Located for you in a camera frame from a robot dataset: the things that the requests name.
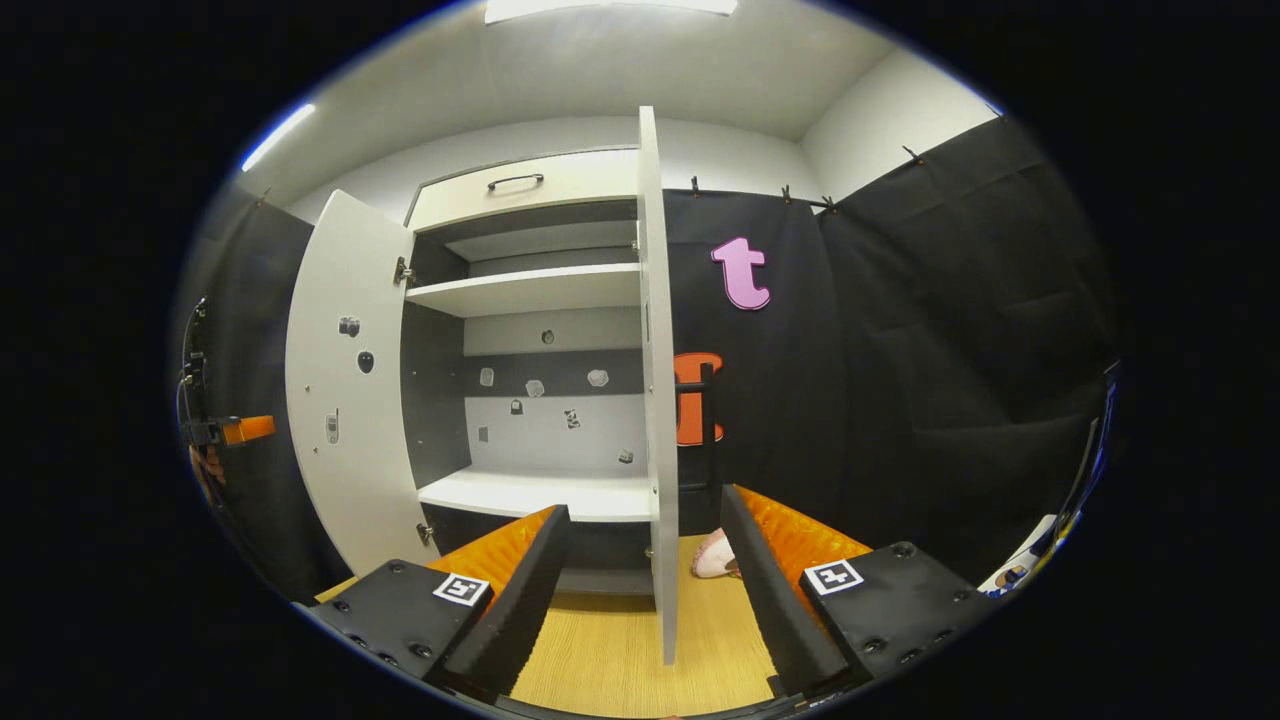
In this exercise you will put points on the black backdrop cloth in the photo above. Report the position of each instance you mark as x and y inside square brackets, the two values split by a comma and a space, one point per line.
[900, 380]
[250, 340]

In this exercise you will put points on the camera-sticker beige shoe cabinet door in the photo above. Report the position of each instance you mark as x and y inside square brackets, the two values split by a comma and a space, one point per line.
[360, 480]

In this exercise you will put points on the metal door hinge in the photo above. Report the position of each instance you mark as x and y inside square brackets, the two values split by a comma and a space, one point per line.
[426, 534]
[402, 271]

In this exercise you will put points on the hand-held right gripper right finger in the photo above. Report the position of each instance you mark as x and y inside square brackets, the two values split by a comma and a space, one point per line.
[775, 610]

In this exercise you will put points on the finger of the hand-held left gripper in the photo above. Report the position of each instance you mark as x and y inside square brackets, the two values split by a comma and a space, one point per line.
[245, 430]

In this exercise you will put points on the black-cat-sticker beige shoe cabinet door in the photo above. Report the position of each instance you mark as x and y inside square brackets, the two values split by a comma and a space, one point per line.
[655, 400]

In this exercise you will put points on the beige double-door shoe cabinet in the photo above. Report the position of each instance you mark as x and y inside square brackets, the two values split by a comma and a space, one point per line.
[545, 445]

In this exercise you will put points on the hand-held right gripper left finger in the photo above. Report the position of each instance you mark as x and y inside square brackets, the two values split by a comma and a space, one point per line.
[520, 610]

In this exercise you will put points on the wide ceiling light panel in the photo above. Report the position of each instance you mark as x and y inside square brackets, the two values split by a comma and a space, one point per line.
[610, 8]

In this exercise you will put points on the white cabinet shelf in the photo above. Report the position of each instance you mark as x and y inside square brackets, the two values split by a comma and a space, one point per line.
[540, 495]
[520, 290]

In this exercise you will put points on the white printed item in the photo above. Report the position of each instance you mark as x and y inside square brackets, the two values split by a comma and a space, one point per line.
[1020, 570]

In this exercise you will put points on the pink white shoe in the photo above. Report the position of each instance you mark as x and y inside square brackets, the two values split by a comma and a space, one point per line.
[712, 558]

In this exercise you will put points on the narrow ceiling light panel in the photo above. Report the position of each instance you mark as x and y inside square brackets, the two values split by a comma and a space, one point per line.
[278, 136]

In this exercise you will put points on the beige cabinet drawer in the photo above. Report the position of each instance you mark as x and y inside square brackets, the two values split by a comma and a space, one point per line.
[560, 195]

